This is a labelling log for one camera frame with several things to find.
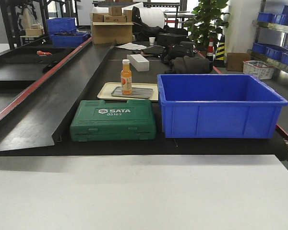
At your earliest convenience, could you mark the black bag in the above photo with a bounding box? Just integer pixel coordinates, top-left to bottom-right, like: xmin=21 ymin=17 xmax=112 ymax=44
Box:
xmin=160 ymin=44 xmax=194 ymax=65

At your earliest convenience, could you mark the blue bin on conveyor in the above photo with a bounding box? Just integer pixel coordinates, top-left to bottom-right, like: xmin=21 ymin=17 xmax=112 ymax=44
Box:
xmin=50 ymin=33 xmax=90 ymax=47

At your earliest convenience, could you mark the green SATA tool case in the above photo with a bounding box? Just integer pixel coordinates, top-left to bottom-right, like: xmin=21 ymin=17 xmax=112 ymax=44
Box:
xmin=70 ymin=100 xmax=156 ymax=142

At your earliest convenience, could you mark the small grey metal tray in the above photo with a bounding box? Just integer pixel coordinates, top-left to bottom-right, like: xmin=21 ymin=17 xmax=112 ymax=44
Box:
xmin=111 ymin=87 xmax=154 ymax=99

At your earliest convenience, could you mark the large blue plastic bin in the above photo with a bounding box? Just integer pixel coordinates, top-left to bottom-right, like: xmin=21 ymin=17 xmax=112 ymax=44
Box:
xmin=157 ymin=74 xmax=288 ymax=138

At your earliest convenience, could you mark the potted green plant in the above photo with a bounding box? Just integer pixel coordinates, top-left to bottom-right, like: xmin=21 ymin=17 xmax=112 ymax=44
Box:
xmin=184 ymin=0 xmax=229 ymax=48

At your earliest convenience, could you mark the white rectangular box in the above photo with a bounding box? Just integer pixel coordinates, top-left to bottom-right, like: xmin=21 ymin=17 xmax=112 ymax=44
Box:
xmin=127 ymin=54 xmax=150 ymax=72

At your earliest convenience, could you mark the white mesh basket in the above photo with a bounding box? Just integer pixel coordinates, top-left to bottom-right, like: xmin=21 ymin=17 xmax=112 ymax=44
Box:
xmin=243 ymin=60 xmax=275 ymax=80

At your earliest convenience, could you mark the large cardboard box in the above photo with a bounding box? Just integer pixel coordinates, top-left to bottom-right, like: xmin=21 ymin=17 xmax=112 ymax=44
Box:
xmin=91 ymin=22 xmax=133 ymax=44

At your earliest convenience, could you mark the striped traffic cone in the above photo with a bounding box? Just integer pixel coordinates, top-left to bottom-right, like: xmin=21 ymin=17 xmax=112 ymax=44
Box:
xmin=214 ymin=35 xmax=225 ymax=67

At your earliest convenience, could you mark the beige plastic tray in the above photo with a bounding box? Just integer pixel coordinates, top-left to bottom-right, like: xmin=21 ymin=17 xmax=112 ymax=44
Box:
xmin=97 ymin=82 xmax=158 ymax=102

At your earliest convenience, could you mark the orange juice bottle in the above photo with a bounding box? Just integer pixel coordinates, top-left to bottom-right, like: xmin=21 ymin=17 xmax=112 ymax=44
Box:
xmin=120 ymin=59 xmax=132 ymax=94

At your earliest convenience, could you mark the white paper cup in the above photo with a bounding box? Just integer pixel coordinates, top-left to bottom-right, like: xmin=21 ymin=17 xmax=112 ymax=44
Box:
xmin=149 ymin=37 xmax=155 ymax=46

